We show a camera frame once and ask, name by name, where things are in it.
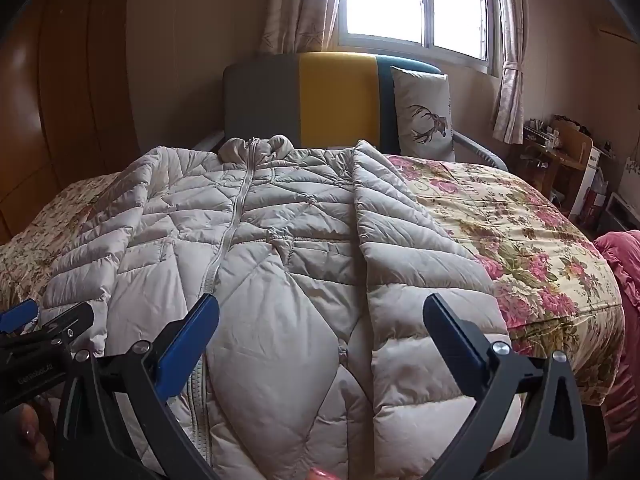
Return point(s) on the grey bed rail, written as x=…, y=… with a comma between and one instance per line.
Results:
x=477, y=152
x=206, y=142

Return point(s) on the wooden desk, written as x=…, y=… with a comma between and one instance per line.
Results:
x=545, y=165

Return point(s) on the floral quilt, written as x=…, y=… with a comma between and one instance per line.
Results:
x=525, y=240

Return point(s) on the wooden wardrobe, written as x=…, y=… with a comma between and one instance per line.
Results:
x=60, y=100

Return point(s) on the white cardboard box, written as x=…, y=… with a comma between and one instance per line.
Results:
x=592, y=180

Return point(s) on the patterned beige curtain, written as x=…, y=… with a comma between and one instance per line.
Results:
x=510, y=100
x=300, y=5

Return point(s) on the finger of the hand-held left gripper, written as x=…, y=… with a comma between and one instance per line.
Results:
x=17, y=315
x=67, y=322

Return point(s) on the person's left hand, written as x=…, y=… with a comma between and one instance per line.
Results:
x=32, y=435

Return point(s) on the pink ruffled cloth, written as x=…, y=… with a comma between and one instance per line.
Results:
x=625, y=270

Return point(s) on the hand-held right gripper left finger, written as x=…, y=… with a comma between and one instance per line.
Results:
x=187, y=340

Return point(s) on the white deer print pillow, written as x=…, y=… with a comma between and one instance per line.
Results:
x=425, y=110

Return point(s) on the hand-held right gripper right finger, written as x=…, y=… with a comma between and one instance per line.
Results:
x=457, y=340

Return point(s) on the grey yellow teal headboard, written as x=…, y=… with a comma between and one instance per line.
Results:
x=330, y=100

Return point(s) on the window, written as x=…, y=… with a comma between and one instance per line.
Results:
x=385, y=0

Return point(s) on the beige quilted down jacket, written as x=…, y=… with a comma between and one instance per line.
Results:
x=280, y=260

